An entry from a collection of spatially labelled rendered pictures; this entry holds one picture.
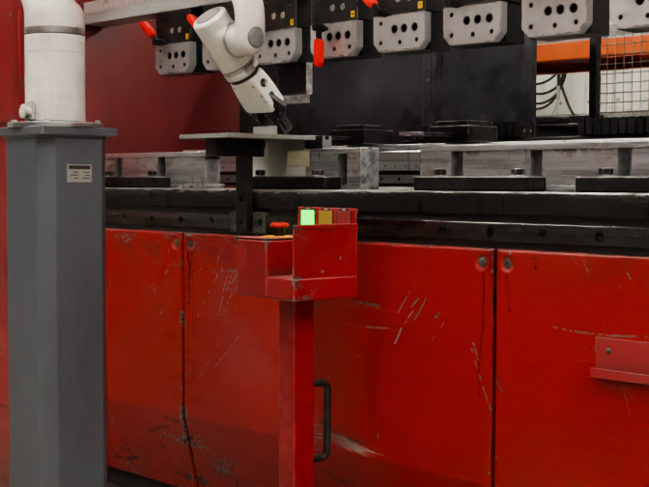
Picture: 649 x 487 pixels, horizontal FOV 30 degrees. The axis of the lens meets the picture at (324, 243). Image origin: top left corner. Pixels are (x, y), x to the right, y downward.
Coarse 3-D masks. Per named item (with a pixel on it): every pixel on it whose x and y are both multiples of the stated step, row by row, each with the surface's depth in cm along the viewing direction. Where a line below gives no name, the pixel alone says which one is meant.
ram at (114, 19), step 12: (84, 0) 347; (96, 0) 343; (168, 0) 319; (180, 0) 315; (192, 0) 312; (204, 0) 308; (216, 0) 305; (228, 0) 301; (96, 12) 343; (108, 12) 339; (120, 12) 335; (132, 12) 330; (144, 12) 327; (156, 12) 323; (96, 24) 347; (108, 24) 347; (120, 24) 347
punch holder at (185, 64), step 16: (160, 16) 321; (176, 16) 316; (160, 32) 321; (176, 32) 317; (192, 32) 313; (160, 48) 321; (176, 48) 316; (192, 48) 313; (160, 64) 321; (176, 64) 317; (192, 64) 313
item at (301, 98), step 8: (288, 64) 291; (296, 64) 289; (304, 64) 287; (280, 72) 293; (288, 72) 291; (296, 72) 289; (304, 72) 287; (280, 80) 293; (288, 80) 291; (296, 80) 289; (304, 80) 287; (280, 88) 293; (288, 88) 291; (296, 88) 289; (304, 88) 287; (288, 96) 293; (296, 96) 290; (304, 96) 289
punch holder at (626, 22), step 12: (612, 0) 222; (624, 0) 221; (636, 0) 219; (648, 0) 217; (612, 12) 222; (624, 12) 221; (636, 12) 219; (648, 12) 217; (624, 24) 221; (636, 24) 219; (648, 24) 217
